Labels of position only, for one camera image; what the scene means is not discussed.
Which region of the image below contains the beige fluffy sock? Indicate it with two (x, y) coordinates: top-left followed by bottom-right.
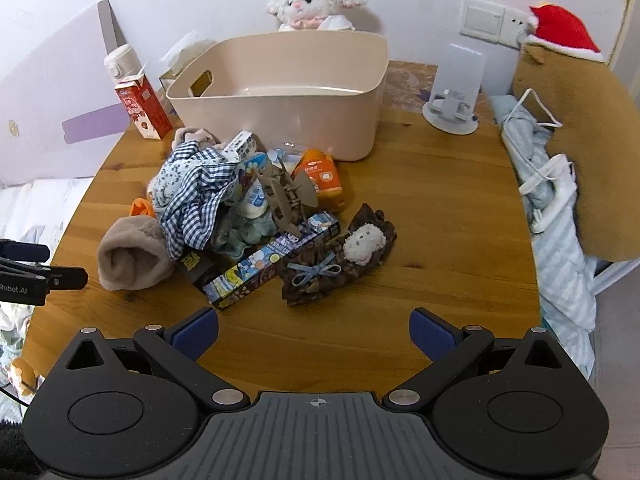
(96, 216), (175, 292)

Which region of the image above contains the black tag with gold character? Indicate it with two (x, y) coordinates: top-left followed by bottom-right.
(177, 248), (212, 283)

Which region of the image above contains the orange plush pouch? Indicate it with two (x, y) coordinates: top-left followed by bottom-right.
(129, 197), (155, 218)

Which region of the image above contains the green scrunchie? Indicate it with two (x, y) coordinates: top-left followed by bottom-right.
(210, 210), (278, 261)

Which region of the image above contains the blue checkered cloth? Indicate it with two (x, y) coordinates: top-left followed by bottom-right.
(151, 140), (238, 260)

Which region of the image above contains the long blue cartoon box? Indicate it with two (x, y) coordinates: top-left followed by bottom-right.
(202, 211), (341, 310)

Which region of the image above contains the brown hair claw clip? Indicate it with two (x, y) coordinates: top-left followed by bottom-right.
(257, 160), (319, 238)

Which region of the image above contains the blue cartoon milk box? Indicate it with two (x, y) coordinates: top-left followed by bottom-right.
(232, 152), (269, 202)

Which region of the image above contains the small blue white carton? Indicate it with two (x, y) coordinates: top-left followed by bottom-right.
(221, 130), (258, 164)

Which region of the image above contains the orange snack packet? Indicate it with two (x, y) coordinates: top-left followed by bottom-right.
(293, 150), (346, 212)

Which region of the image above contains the clear packet white candy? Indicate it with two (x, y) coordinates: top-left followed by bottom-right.
(235, 179), (269, 220)

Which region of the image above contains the lilac fleece cloth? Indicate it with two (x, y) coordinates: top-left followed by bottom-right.
(171, 127), (226, 151)

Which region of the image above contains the lilac leaning board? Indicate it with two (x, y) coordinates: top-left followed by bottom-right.
(1, 0), (129, 186)

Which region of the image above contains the red milk carton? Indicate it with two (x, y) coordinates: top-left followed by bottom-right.
(115, 70), (172, 140)

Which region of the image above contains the white phone stand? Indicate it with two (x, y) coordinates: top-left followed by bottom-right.
(422, 44), (486, 136)

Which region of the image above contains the tissue box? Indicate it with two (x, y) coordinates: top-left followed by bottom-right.
(160, 30), (216, 91)

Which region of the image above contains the beige plastic storage bin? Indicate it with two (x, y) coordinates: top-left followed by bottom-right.
(167, 30), (390, 162)

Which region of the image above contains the red santa hat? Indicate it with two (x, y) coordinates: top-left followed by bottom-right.
(526, 3), (604, 63)

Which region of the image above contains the white lamb plush toy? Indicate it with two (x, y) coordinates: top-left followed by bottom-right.
(267, 0), (367, 32)

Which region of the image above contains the white charger cable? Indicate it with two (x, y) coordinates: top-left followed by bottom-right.
(501, 88), (578, 235)

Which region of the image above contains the wall switch and socket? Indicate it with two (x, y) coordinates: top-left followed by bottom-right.
(459, 0), (530, 49)

